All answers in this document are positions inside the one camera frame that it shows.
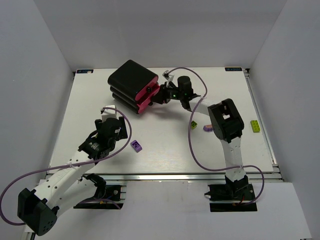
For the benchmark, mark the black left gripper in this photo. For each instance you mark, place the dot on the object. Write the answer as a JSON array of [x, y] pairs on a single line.
[[122, 128]]

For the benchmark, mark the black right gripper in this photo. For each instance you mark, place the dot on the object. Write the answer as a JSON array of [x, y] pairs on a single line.
[[158, 93]]

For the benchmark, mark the purple curved lego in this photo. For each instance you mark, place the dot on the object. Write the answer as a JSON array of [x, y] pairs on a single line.
[[136, 146]]

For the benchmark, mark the lime square lego brick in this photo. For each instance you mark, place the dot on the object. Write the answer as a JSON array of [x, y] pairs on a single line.
[[193, 124]]

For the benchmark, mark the pink drawer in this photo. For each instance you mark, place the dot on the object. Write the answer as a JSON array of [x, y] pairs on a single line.
[[143, 91], [144, 102]]

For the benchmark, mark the lime long lego brick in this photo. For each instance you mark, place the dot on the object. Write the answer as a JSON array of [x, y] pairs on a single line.
[[255, 126]]

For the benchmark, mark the pink top drawer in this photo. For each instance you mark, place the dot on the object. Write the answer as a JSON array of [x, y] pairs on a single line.
[[143, 91]]

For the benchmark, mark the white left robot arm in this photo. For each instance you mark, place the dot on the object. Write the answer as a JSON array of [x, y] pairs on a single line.
[[40, 207]]

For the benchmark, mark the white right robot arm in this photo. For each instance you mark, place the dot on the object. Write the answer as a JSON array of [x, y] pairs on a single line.
[[226, 122]]

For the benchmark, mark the purple butterfly lego brick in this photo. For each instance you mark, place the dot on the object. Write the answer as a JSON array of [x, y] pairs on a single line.
[[208, 128]]

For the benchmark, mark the black drawer cabinet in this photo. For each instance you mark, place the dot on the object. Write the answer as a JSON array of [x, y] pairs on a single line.
[[128, 80]]

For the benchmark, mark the blue label right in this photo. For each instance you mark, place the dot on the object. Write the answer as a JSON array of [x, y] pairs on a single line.
[[233, 69]]

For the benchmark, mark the blue label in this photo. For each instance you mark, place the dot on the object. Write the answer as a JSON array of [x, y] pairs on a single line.
[[84, 71], [233, 69]]

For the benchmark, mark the blue label left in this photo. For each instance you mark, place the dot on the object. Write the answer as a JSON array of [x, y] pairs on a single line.
[[84, 71]]

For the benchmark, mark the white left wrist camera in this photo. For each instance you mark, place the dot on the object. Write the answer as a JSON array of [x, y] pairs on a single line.
[[108, 113]]

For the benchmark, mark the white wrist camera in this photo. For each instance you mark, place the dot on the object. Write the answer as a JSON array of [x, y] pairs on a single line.
[[108, 113], [169, 77]]

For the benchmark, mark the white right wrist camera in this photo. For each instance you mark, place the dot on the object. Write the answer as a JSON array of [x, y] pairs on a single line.
[[169, 77]]

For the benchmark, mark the aluminium table edge rail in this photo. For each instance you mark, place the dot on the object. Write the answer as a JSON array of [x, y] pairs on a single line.
[[269, 177]]

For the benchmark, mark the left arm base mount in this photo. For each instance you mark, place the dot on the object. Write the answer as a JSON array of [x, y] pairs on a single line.
[[112, 198]]

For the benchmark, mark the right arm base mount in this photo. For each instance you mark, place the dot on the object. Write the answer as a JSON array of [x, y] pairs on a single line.
[[223, 200]]

